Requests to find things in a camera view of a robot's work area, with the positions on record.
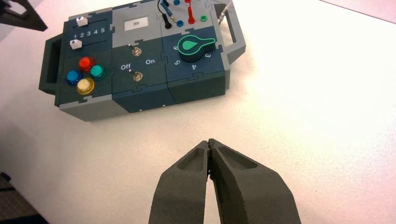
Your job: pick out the metal toggle switch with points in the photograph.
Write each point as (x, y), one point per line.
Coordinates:
(138, 76)
(136, 51)

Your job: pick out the red dome push button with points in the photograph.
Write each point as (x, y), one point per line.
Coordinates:
(85, 63)

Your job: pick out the green rotary pointer knob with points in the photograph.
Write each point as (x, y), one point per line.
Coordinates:
(190, 49)

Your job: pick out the black banana plug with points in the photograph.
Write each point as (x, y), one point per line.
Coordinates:
(167, 24)

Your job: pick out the yellow dome push button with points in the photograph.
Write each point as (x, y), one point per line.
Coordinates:
(85, 86)

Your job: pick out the blue jack socket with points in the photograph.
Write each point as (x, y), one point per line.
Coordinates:
(176, 2)
(180, 23)

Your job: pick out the green jack socket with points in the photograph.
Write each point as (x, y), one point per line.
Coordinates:
(203, 18)

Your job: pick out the blue dome push button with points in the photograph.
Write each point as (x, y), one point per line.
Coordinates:
(73, 77)

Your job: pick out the white number display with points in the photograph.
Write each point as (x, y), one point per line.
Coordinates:
(136, 23)

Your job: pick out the teal dome push button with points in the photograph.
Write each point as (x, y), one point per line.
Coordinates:
(97, 71)

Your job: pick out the blue grey control box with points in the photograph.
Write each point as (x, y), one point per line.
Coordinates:
(198, 86)

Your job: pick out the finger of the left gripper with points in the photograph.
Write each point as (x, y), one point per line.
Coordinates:
(15, 20)
(34, 14)

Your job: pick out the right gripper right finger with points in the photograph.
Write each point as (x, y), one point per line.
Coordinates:
(250, 198)

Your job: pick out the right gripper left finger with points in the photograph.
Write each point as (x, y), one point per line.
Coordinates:
(182, 198)

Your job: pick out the white slider knob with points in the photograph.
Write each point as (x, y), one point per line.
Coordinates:
(82, 21)
(75, 44)

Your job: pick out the blue banana plug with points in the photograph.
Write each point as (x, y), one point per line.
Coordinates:
(168, 11)

